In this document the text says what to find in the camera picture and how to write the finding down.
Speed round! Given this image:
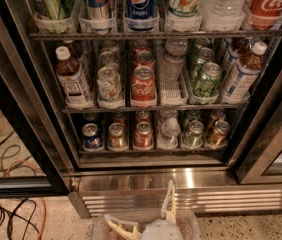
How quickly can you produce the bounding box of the red bull can top shelf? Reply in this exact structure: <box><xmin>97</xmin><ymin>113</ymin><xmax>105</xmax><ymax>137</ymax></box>
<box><xmin>87</xmin><ymin>0</ymin><xmax>112</xmax><ymax>20</ymax></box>

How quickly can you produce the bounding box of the black cable on floor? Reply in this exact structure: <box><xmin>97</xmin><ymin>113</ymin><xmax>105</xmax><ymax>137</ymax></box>
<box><xmin>0</xmin><ymin>103</ymin><xmax>42</xmax><ymax>240</ymax></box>

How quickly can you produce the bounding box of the clear water bottle top shelf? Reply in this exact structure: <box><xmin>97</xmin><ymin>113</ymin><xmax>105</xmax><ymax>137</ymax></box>
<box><xmin>203</xmin><ymin>0</ymin><xmax>245</xmax><ymax>21</ymax></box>

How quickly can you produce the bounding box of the top wire shelf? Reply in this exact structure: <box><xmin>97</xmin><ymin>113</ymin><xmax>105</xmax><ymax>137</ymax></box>
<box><xmin>30</xmin><ymin>29</ymin><xmax>282</xmax><ymax>41</ymax></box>

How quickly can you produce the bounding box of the wire shelf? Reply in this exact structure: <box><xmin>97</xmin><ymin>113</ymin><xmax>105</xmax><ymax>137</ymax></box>
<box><xmin>30</xmin><ymin>29</ymin><xmax>282</xmax><ymax>41</ymax></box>
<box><xmin>61</xmin><ymin>103</ymin><xmax>247</xmax><ymax>114</ymax></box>

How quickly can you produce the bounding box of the clear water bottle middle shelf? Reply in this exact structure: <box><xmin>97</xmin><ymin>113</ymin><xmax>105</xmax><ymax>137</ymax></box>
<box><xmin>159</xmin><ymin>39</ymin><xmax>188</xmax><ymax>84</ymax></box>

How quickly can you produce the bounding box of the red coke can bottom rear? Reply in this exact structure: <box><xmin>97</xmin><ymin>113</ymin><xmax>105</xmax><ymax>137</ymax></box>
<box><xmin>135</xmin><ymin>111</ymin><xmax>151</xmax><ymax>124</ymax></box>

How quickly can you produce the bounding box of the blue pepsi can bottom front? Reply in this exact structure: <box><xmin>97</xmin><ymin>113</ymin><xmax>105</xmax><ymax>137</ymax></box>
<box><xmin>82</xmin><ymin>123</ymin><xmax>103</xmax><ymax>150</ymax></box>

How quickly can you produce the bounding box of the green can middle front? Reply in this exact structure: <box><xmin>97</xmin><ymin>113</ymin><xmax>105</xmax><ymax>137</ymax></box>
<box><xmin>193</xmin><ymin>62</ymin><xmax>222</xmax><ymax>98</ymax></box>

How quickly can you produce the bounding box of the tea bottle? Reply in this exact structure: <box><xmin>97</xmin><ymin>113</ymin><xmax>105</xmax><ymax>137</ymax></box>
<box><xmin>221</xmin><ymin>37</ymin><xmax>251</xmax><ymax>73</ymax></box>
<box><xmin>222</xmin><ymin>41</ymin><xmax>267</xmax><ymax>100</ymax></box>
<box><xmin>55</xmin><ymin>46</ymin><xmax>92</xmax><ymax>104</ymax></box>

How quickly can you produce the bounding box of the left glass fridge door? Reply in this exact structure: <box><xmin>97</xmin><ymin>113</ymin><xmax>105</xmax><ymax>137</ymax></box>
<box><xmin>0</xmin><ymin>0</ymin><xmax>71</xmax><ymax>198</ymax></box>

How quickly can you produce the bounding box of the clear water bottle bottom shelf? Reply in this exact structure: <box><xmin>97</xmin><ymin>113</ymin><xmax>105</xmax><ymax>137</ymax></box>
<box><xmin>157</xmin><ymin>117</ymin><xmax>181</xmax><ymax>150</ymax></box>

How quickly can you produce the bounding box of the green can bottom front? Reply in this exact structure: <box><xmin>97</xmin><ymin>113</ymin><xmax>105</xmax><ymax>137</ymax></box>
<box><xmin>183</xmin><ymin>120</ymin><xmax>204</xmax><ymax>147</ymax></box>

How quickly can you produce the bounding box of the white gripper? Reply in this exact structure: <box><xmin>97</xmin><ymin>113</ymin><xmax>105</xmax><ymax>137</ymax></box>
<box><xmin>104</xmin><ymin>180</ymin><xmax>183</xmax><ymax>240</ymax></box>

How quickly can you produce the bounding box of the red coke can middle front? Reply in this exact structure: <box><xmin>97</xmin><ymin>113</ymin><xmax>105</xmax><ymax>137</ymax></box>
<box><xmin>132</xmin><ymin>66</ymin><xmax>155</xmax><ymax>102</ymax></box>

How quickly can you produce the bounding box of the white 7up can middle front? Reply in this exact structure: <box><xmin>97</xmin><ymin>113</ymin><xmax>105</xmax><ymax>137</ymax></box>
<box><xmin>97</xmin><ymin>67</ymin><xmax>122</xmax><ymax>102</ymax></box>

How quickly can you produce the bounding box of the tea bottle middle left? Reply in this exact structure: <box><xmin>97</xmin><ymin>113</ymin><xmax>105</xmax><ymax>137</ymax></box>
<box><xmin>55</xmin><ymin>46</ymin><xmax>92</xmax><ymax>104</ymax></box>

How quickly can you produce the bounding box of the red coke can bottom front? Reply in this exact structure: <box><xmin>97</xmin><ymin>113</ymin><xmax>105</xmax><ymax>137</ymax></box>
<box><xmin>134</xmin><ymin>121</ymin><xmax>153</xmax><ymax>148</ymax></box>

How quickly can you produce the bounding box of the right glass fridge door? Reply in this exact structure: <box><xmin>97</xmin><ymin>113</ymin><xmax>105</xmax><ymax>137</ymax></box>
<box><xmin>232</xmin><ymin>38</ymin><xmax>282</xmax><ymax>184</ymax></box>

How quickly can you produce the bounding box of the clear water bottle shelf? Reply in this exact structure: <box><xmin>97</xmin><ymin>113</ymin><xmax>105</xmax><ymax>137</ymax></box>
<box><xmin>157</xmin><ymin>117</ymin><xmax>181</xmax><ymax>150</ymax></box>
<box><xmin>159</xmin><ymin>39</ymin><xmax>188</xmax><ymax>84</ymax></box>
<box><xmin>203</xmin><ymin>0</ymin><xmax>245</xmax><ymax>21</ymax></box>

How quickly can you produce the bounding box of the middle wire shelf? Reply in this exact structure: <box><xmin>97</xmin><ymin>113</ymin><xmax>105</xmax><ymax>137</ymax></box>
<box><xmin>61</xmin><ymin>103</ymin><xmax>247</xmax><ymax>114</ymax></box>

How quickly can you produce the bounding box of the blue pepsi can top shelf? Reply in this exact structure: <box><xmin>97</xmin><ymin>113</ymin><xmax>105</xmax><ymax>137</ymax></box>
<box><xmin>126</xmin><ymin>0</ymin><xmax>155</xmax><ymax>30</ymax></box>

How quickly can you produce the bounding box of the orange cable on floor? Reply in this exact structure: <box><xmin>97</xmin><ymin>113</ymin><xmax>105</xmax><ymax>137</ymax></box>
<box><xmin>0</xmin><ymin>112</ymin><xmax>47</xmax><ymax>240</ymax></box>

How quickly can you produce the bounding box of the red coke can top shelf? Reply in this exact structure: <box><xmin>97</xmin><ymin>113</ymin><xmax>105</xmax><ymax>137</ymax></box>
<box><xmin>250</xmin><ymin>0</ymin><xmax>282</xmax><ymax>30</ymax></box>

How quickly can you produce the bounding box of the tea bottle middle right rear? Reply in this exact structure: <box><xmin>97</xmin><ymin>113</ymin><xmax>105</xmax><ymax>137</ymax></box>
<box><xmin>221</xmin><ymin>37</ymin><xmax>251</xmax><ymax>73</ymax></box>

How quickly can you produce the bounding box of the gold can bottom right front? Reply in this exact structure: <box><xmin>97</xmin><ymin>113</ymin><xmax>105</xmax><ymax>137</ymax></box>
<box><xmin>206</xmin><ymin>120</ymin><xmax>230</xmax><ymax>145</ymax></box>

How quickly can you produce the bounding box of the glass fridge door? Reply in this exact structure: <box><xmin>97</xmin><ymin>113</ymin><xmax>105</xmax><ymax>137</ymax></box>
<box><xmin>0</xmin><ymin>0</ymin><xmax>71</xmax><ymax>198</ymax></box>
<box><xmin>232</xmin><ymin>38</ymin><xmax>282</xmax><ymax>184</ymax></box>

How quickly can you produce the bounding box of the clear plastic food container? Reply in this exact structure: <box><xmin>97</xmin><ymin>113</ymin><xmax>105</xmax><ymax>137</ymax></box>
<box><xmin>92</xmin><ymin>209</ymin><xmax>201</xmax><ymax>240</ymax></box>

